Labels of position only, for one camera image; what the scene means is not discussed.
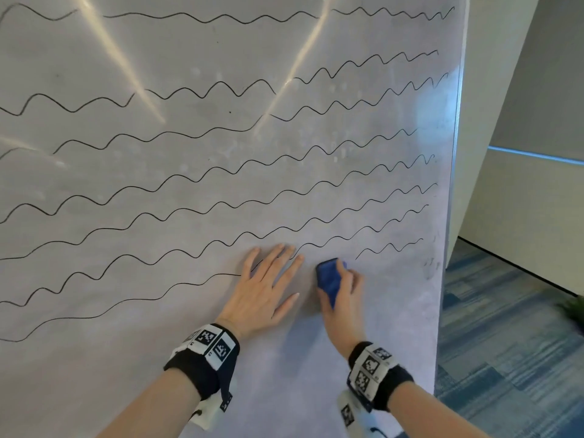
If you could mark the person's left hand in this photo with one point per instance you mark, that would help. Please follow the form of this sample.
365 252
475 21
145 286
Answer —
257 301

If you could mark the person's right hand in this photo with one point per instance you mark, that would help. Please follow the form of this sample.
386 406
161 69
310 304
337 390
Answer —
351 314

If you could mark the blue whiteboard eraser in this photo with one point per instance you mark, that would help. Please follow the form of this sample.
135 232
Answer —
328 278

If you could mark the white whiteboard with wavy lines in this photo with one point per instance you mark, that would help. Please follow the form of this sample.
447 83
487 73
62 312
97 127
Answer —
182 177

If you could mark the person's right forearm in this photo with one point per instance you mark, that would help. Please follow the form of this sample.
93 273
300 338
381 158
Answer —
433 415

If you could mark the black wristband with marker tags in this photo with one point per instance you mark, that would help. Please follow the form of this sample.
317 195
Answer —
388 378
200 360

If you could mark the green potted plant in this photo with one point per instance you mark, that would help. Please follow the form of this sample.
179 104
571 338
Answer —
572 314

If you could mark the white wrist camera unit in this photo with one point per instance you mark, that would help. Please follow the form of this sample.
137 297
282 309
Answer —
353 417
212 412

